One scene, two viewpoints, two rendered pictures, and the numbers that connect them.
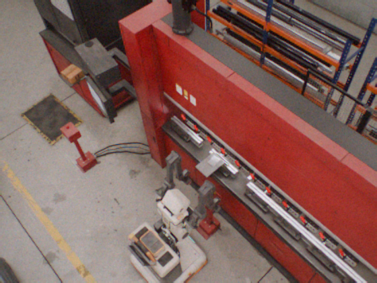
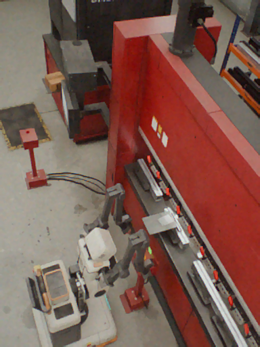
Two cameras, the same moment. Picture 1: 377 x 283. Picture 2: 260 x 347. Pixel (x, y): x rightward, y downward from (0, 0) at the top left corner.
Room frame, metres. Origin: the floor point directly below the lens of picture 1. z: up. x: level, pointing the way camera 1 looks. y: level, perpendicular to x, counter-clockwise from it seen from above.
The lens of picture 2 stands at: (0.14, -0.27, 3.80)
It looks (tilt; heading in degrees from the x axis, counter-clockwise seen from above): 48 degrees down; 10
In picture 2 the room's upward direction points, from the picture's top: 7 degrees clockwise
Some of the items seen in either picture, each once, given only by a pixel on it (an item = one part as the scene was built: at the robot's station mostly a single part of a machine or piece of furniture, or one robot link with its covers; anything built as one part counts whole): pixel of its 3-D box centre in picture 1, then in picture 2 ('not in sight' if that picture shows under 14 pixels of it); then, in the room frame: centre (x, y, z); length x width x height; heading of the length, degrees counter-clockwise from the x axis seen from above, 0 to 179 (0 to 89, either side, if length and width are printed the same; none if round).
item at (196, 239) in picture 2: (246, 165); (200, 236); (1.93, -0.55, 1.26); 0.15 x 0.09 x 0.17; 37
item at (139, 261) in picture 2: (209, 196); (141, 252); (1.56, -0.15, 1.40); 0.11 x 0.06 x 0.43; 39
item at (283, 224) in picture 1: (287, 228); (224, 335); (1.39, -0.89, 0.89); 0.30 x 0.05 x 0.03; 37
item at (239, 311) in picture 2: (295, 206); (242, 309); (1.45, -0.91, 1.26); 0.15 x 0.09 x 0.17; 37
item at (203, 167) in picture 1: (209, 164); (159, 222); (2.14, -0.21, 1.00); 0.26 x 0.18 x 0.01; 127
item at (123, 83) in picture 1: (126, 94); (99, 117); (3.10, 0.68, 1.17); 0.40 x 0.24 x 0.07; 37
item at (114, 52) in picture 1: (117, 63); (101, 77); (3.10, 0.68, 1.66); 0.40 x 0.24 x 0.07; 37
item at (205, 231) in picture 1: (208, 226); (134, 297); (1.84, -0.15, 0.06); 0.25 x 0.20 x 0.12; 128
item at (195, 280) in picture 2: (256, 201); (198, 287); (1.71, -0.65, 0.89); 0.30 x 0.05 x 0.03; 37
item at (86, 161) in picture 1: (78, 147); (32, 158); (2.95, 1.45, 0.41); 0.25 x 0.20 x 0.83; 127
